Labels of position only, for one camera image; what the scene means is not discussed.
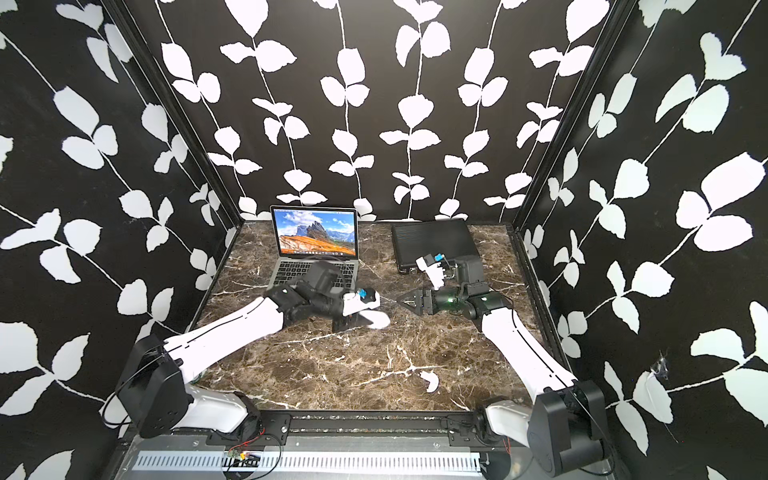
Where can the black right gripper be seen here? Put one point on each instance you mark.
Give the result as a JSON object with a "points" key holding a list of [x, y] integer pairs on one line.
{"points": [[422, 296]]}

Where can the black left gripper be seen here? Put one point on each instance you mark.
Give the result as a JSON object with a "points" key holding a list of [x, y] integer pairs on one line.
{"points": [[349, 321]]}

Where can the white wireless mouse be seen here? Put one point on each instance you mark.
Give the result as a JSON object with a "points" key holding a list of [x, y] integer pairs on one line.
{"points": [[374, 319]]}

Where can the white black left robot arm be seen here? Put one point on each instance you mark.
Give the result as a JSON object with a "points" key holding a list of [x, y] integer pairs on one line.
{"points": [[156, 389]]}

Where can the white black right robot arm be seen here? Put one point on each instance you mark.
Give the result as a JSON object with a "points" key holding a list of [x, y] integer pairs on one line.
{"points": [[565, 428]]}

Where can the silver open laptop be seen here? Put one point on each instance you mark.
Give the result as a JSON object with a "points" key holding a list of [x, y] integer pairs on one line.
{"points": [[306, 235]]}

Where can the black flat electronics box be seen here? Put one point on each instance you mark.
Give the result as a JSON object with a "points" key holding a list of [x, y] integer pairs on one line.
{"points": [[411, 241]]}

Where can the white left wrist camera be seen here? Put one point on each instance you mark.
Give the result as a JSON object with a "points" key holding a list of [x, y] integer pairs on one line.
{"points": [[360, 300]]}

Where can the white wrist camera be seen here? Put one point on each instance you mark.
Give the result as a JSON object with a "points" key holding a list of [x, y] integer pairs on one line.
{"points": [[437, 268], [360, 300]]}

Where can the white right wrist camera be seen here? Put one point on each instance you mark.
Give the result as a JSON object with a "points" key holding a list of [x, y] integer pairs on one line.
{"points": [[437, 268]]}

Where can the black front mounting rail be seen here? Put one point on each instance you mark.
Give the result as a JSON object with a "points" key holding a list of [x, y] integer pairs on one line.
{"points": [[460, 428]]}

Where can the white slotted cable duct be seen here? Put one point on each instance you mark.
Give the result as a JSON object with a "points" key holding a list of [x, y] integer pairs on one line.
{"points": [[398, 463]]}

